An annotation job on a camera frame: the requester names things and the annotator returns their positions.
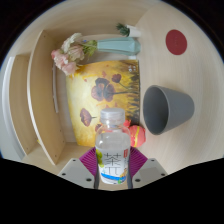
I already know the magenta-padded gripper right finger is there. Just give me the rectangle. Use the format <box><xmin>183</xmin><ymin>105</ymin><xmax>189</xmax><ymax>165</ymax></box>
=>
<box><xmin>126</xmin><ymin>146</ymin><xmax>168</xmax><ymax>190</ymax></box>

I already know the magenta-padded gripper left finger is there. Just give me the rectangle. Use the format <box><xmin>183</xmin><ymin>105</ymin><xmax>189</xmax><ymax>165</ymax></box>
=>
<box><xmin>57</xmin><ymin>147</ymin><xmax>101</xmax><ymax>190</ymax></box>

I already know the clear plastic drink bottle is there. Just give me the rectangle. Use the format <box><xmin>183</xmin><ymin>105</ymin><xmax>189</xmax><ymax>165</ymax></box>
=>
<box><xmin>94</xmin><ymin>107</ymin><xmax>132</xmax><ymax>185</ymax></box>

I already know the red plush bear toy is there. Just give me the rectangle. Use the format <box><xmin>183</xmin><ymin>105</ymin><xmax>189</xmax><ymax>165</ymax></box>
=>
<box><xmin>123</xmin><ymin>119</ymin><xmax>147</xmax><ymax>149</ymax></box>

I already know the grey ceramic mug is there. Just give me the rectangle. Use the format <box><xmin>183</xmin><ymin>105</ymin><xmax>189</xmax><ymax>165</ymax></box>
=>
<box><xmin>142</xmin><ymin>84</ymin><xmax>196</xmax><ymax>136</ymax></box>

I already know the wide light wooden shelf board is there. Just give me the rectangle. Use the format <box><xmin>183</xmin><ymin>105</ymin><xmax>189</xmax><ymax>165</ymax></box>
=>
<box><xmin>26</xmin><ymin>29</ymin><xmax>67</xmax><ymax>166</ymax></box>

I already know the white light strip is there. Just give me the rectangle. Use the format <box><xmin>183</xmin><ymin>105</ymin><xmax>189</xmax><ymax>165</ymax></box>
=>
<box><xmin>51</xmin><ymin>63</ymin><xmax>60</xmax><ymax>114</ymax></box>

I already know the narrow light wooden shelf board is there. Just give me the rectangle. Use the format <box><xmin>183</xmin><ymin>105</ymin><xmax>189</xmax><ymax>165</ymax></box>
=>
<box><xmin>1</xmin><ymin>54</ymin><xmax>39</xmax><ymax>158</ymax></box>

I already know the yellow poppy flower painting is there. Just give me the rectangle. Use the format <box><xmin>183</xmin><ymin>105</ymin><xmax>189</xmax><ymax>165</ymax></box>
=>
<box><xmin>65</xmin><ymin>59</ymin><xmax>142</xmax><ymax>148</ymax></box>

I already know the pink and white flower bouquet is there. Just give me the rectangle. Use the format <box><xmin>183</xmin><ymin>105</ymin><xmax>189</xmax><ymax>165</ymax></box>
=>
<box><xmin>50</xmin><ymin>32</ymin><xmax>98</xmax><ymax>77</ymax></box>

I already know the teal faceted vase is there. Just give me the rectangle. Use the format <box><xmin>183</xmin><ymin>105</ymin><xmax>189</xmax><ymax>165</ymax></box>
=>
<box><xmin>96</xmin><ymin>36</ymin><xmax>142</xmax><ymax>57</ymax></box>

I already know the flat round red coaster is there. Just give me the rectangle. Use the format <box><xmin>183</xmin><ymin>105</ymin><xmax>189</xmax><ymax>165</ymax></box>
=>
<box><xmin>165</xmin><ymin>29</ymin><xmax>188</xmax><ymax>56</ymax></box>

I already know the small potted succulent plant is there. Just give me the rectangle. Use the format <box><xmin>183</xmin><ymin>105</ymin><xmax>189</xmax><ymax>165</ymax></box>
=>
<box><xmin>116</xmin><ymin>23</ymin><xmax>142</xmax><ymax>38</ymax></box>

